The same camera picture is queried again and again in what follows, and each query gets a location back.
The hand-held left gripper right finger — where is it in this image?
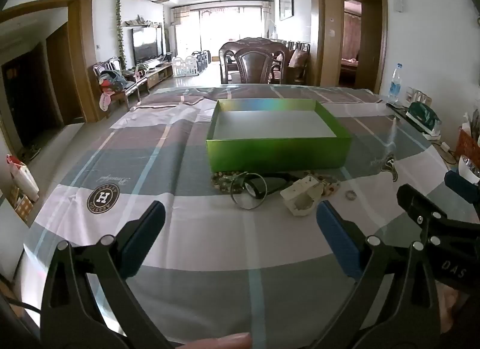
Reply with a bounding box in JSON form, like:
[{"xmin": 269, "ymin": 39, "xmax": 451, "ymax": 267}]
[{"xmin": 316, "ymin": 201, "xmax": 441, "ymax": 349}]

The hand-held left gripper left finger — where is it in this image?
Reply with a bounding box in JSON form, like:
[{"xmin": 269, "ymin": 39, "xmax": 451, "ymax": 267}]
[{"xmin": 40, "ymin": 201, "xmax": 177, "ymax": 349}]

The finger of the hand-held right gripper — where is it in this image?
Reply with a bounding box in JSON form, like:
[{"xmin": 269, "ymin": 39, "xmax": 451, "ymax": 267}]
[
  {"xmin": 397, "ymin": 184, "xmax": 449, "ymax": 239},
  {"xmin": 444, "ymin": 170, "xmax": 480, "ymax": 205}
]

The red orange bead bracelet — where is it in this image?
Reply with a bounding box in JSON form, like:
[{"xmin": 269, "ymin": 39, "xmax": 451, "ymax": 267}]
[{"xmin": 315, "ymin": 176, "xmax": 341, "ymax": 196}]

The black strap choker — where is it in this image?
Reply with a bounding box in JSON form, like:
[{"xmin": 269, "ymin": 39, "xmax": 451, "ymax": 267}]
[{"xmin": 244, "ymin": 172, "xmax": 301, "ymax": 199}]

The dark green brown bead bracelet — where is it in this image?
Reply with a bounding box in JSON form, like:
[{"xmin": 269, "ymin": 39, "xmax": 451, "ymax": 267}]
[{"xmin": 211, "ymin": 172, "xmax": 241, "ymax": 194}]

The thin metal bangle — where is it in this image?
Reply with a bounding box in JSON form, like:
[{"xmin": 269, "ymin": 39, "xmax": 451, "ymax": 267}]
[{"xmin": 230, "ymin": 173, "xmax": 268, "ymax": 211}]

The person's right hand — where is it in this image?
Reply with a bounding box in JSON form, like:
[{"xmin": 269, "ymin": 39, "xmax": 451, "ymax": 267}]
[{"xmin": 435, "ymin": 281, "xmax": 477, "ymax": 338}]

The person's left hand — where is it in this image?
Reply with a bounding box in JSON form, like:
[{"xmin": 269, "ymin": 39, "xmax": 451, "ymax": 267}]
[{"xmin": 180, "ymin": 332, "xmax": 252, "ymax": 349}]

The red woven basket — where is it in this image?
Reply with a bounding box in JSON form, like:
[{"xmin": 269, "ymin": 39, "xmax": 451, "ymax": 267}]
[{"xmin": 458, "ymin": 127, "xmax": 480, "ymax": 162}]

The green white carton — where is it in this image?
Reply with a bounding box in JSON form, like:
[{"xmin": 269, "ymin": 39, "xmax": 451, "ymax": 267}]
[{"xmin": 407, "ymin": 102, "xmax": 442, "ymax": 135}]

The row of small cartons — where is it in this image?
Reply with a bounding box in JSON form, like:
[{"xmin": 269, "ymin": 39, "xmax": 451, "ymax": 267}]
[{"xmin": 407, "ymin": 88, "xmax": 432, "ymax": 107}]

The green cardboard box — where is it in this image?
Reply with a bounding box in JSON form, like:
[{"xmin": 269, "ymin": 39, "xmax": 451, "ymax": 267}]
[{"xmin": 205, "ymin": 99, "xmax": 352, "ymax": 172}]

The plastic water bottle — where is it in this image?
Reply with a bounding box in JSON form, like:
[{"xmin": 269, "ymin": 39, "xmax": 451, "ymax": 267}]
[{"xmin": 388, "ymin": 64, "xmax": 403, "ymax": 105}]

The paper shopping bag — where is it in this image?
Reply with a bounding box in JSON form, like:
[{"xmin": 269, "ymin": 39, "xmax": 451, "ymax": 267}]
[{"xmin": 5, "ymin": 154, "xmax": 40, "ymax": 203}]

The wooden armchair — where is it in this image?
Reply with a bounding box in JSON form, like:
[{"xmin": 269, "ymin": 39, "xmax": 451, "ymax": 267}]
[{"xmin": 93, "ymin": 57, "xmax": 149, "ymax": 109}]

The pile of clothes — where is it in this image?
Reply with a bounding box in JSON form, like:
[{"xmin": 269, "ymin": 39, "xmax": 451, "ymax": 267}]
[{"xmin": 98, "ymin": 69, "xmax": 128, "ymax": 111}]

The wooden television cabinet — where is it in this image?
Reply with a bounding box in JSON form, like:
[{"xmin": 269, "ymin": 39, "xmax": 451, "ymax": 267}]
[{"xmin": 144, "ymin": 60, "xmax": 174, "ymax": 89}]

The white baby fence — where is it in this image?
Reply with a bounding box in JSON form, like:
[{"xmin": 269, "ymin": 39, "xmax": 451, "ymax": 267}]
[{"xmin": 172, "ymin": 55, "xmax": 199, "ymax": 78}]

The wooden sofa with cushions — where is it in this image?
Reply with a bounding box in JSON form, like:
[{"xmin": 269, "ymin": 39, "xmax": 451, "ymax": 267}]
[{"xmin": 287, "ymin": 41, "xmax": 312, "ymax": 85}]

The flat screen television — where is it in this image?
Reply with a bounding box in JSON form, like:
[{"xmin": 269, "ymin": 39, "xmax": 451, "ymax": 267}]
[{"xmin": 132, "ymin": 28, "xmax": 164, "ymax": 64}]

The dark wooden dining chair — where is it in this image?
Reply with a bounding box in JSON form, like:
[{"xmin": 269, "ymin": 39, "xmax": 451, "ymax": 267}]
[{"xmin": 218, "ymin": 37, "xmax": 291, "ymax": 85}]

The green ivy garland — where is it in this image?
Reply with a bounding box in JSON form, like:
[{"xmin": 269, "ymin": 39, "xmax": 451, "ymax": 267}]
[{"xmin": 115, "ymin": 0, "xmax": 128, "ymax": 68}]

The wall shelf with ornaments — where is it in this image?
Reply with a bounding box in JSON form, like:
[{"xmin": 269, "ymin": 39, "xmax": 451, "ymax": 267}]
[{"xmin": 122, "ymin": 15, "xmax": 164, "ymax": 28}]

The framed wall picture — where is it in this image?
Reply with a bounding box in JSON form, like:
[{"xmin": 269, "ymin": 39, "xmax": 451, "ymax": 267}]
[{"xmin": 278, "ymin": 0, "xmax": 294, "ymax": 21}]

